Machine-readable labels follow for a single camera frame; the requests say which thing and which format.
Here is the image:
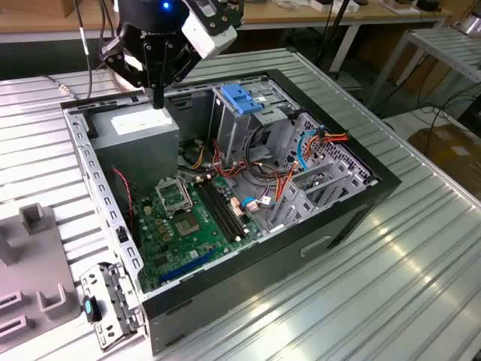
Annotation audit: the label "orange red wire bundle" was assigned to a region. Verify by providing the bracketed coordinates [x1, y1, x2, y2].
[212, 138, 300, 204]

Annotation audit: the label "green motherboard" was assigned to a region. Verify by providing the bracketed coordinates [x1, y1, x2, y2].
[133, 174, 264, 294]

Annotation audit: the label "flat brown cardboard box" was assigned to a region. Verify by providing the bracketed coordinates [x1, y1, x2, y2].
[407, 126, 481, 181]

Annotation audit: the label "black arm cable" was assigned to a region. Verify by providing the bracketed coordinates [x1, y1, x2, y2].
[44, 0, 93, 101]

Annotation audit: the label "black open PC case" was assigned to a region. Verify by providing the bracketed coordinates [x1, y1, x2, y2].
[59, 68, 403, 356]

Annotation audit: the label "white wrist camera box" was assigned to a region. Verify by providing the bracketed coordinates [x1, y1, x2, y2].
[181, 7, 238, 60]

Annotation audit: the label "blue expansion slot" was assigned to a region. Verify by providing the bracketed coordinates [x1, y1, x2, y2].
[157, 246, 219, 285]

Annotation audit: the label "yellow black wire bundle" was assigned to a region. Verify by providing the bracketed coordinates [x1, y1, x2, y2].
[179, 144, 208, 170]

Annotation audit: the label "blue data wire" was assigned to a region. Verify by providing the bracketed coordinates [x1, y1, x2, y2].
[294, 129, 320, 171]

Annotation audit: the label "small white plug wire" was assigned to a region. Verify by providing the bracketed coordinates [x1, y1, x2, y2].
[240, 195, 271, 214]

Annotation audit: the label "red black fan wire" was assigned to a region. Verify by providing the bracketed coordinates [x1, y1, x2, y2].
[110, 167, 135, 230]

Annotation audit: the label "silver metal cylinder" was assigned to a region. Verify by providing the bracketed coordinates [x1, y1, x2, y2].
[456, 14, 481, 35]

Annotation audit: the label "metal optical drive cage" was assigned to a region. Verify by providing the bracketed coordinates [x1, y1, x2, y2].
[208, 77, 301, 166]

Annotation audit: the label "blue plastic drive latch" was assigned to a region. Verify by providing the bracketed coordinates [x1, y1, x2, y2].
[220, 84, 255, 116]

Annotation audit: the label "black RAM slot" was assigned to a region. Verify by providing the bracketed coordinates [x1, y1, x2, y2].
[194, 180, 233, 244]
[209, 177, 248, 240]
[198, 179, 237, 242]
[204, 178, 244, 241]

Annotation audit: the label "metal expansion slot bracket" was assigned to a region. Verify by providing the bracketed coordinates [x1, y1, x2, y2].
[80, 262, 146, 353]

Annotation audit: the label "grey parts rack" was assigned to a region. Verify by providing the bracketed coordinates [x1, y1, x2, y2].
[0, 202, 82, 350]

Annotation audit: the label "orange power wire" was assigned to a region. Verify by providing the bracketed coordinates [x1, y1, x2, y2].
[304, 127, 350, 157]

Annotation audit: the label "metal slat side table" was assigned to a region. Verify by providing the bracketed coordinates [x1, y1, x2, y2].
[366, 26, 481, 110]

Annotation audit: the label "grey power supply unit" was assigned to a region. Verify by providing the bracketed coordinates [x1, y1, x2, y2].
[88, 101, 181, 196]

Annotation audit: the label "CPU socket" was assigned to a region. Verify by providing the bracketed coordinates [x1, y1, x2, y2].
[154, 176, 195, 217]

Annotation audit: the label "square chipset chip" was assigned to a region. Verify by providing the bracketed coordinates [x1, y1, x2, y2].
[174, 214, 202, 238]

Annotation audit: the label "metal disk bay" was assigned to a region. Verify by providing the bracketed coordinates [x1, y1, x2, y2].
[262, 156, 377, 236]

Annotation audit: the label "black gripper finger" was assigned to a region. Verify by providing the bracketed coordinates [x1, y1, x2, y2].
[156, 40, 201, 110]
[99, 35, 159, 110]

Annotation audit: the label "wooden desk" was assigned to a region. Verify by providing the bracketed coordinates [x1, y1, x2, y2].
[0, 0, 452, 44]

